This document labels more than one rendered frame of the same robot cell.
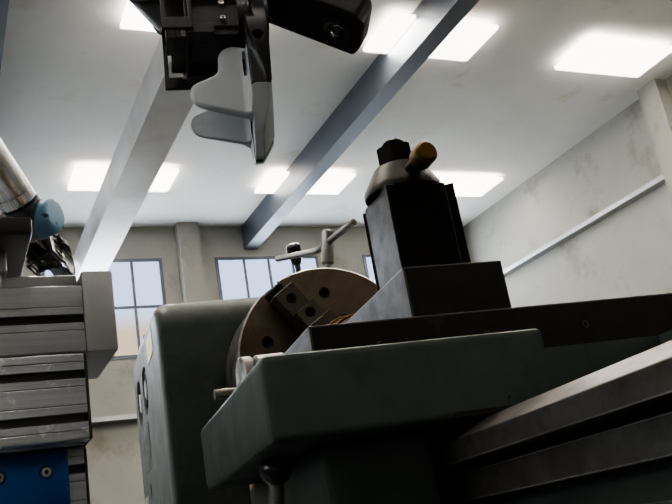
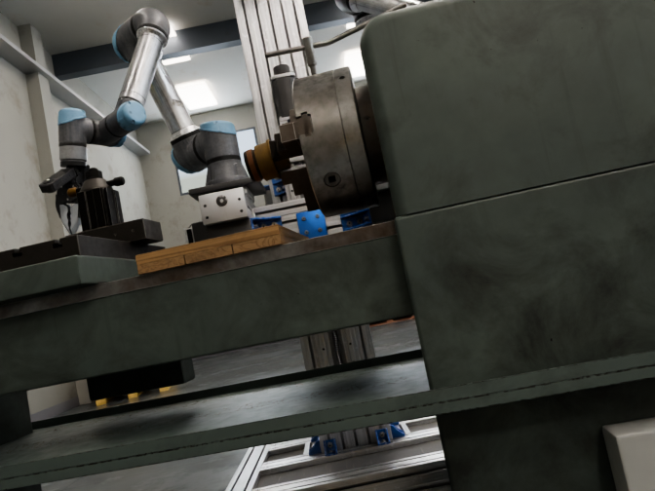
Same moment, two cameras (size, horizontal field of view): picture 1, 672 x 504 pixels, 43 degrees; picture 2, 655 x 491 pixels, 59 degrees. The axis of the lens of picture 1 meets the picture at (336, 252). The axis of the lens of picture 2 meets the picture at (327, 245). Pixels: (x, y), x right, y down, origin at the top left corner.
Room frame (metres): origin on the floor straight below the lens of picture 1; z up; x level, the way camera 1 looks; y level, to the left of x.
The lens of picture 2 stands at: (1.96, -1.13, 0.75)
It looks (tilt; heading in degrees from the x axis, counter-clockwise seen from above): 5 degrees up; 116
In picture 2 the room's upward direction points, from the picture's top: 11 degrees counter-clockwise
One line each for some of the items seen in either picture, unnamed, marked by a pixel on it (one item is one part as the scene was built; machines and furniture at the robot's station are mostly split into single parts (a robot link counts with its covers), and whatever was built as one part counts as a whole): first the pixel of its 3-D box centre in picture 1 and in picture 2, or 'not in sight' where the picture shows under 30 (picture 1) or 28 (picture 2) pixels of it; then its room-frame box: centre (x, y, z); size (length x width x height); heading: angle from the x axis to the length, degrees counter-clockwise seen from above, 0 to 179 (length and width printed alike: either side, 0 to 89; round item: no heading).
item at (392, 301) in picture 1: (418, 319); (115, 238); (0.86, -0.07, 1.00); 0.20 x 0.10 x 0.05; 19
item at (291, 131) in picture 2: not in sight; (291, 139); (1.40, -0.06, 1.09); 0.12 x 0.11 x 0.05; 109
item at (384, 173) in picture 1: (400, 183); (96, 186); (0.83, -0.08, 1.13); 0.08 x 0.08 x 0.03
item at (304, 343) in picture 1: (497, 353); (94, 258); (0.85, -0.14, 0.95); 0.43 x 0.18 x 0.04; 109
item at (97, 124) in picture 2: not in sight; (107, 132); (0.67, 0.15, 1.37); 0.11 x 0.11 x 0.08; 77
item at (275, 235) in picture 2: not in sight; (234, 253); (1.18, -0.04, 0.88); 0.36 x 0.30 x 0.04; 109
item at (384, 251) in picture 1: (415, 243); (100, 210); (0.84, -0.08, 1.07); 0.07 x 0.07 x 0.10; 19
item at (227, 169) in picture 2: not in sight; (226, 174); (0.86, 0.45, 1.21); 0.15 x 0.15 x 0.10
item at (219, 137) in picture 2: not in sight; (218, 141); (0.85, 0.45, 1.33); 0.13 x 0.12 x 0.14; 167
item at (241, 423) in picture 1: (514, 397); (83, 283); (0.80, -0.14, 0.89); 0.53 x 0.30 x 0.06; 109
